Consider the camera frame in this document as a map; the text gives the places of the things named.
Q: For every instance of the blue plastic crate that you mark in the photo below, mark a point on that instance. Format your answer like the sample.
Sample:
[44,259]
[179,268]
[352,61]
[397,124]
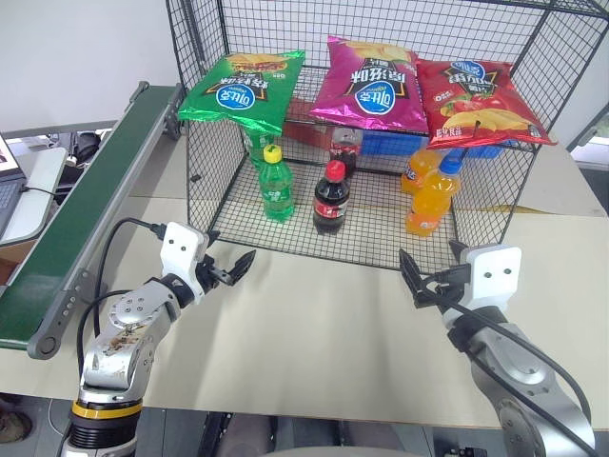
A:
[390,143]

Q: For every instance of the cola bottle red cap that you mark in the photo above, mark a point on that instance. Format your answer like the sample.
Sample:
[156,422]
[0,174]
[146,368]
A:
[330,200]

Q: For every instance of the green conveyor belt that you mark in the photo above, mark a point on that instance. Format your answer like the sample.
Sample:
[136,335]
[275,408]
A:
[85,209]

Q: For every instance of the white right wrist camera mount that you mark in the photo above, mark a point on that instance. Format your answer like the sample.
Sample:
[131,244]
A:
[495,271]

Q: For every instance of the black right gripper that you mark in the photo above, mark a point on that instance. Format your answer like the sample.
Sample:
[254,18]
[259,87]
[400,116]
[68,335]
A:
[449,285]

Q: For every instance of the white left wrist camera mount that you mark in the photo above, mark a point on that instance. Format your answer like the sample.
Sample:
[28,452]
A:
[178,252]

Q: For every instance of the red box behind rack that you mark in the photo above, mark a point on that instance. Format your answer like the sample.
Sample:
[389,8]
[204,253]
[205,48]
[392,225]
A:
[309,138]

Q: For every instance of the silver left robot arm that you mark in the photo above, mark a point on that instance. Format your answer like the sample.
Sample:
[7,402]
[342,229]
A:
[124,343]

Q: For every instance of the orange soda bottle blue cap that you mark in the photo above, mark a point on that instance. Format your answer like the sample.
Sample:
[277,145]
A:
[430,204]

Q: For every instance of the grey laptop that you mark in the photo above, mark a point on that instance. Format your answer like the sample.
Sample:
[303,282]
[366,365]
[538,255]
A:
[7,190]

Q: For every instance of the light grey side desk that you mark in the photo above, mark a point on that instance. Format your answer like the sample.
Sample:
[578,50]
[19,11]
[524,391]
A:
[40,190]

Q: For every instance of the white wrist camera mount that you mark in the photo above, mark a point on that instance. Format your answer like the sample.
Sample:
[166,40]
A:
[495,271]
[178,252]

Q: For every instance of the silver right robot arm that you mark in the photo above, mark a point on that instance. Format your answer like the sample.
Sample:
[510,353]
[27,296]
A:
[518,376]

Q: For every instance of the red chips bag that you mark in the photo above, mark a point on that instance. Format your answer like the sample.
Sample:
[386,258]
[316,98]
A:
[476,109]

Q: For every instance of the green soda bottle yellow cap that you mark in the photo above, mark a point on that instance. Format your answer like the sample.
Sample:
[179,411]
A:
[276,190]

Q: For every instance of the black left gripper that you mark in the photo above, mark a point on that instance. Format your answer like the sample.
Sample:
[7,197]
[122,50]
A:
[211,275]

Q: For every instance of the green chips bag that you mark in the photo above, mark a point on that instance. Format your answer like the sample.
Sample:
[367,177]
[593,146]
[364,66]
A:
[238,95]

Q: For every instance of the magenta chips bag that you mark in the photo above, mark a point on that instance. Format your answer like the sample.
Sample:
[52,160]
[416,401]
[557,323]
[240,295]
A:
[371,90]

